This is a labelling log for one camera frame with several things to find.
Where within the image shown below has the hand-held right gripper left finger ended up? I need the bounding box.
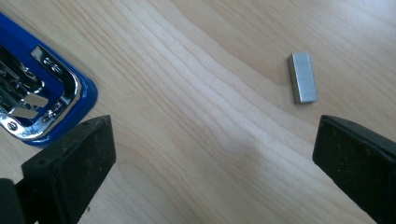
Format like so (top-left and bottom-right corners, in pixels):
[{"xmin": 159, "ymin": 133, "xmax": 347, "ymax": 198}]
[{"xmin": 14, "ymin": 114, "xmax": 118, "ymax": 224}]

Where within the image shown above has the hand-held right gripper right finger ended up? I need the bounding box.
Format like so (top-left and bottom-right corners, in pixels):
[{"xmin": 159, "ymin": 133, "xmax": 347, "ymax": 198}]
[{"xmin": 312, "ymin": 114, "xmax": 396, "ymax": 224}]

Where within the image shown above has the blue stapler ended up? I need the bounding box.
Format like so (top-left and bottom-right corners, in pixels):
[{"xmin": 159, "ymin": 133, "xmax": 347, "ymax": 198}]
[{"xmin": 0, "ymin": 12, "xmax": 99, "ymax": 147}]

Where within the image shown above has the silver staple strip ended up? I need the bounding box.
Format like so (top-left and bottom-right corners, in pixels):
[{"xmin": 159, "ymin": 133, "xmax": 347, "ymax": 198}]
[{"xmin": 286, "ymin": 51, "xmax": 318, "ymax": 105}]

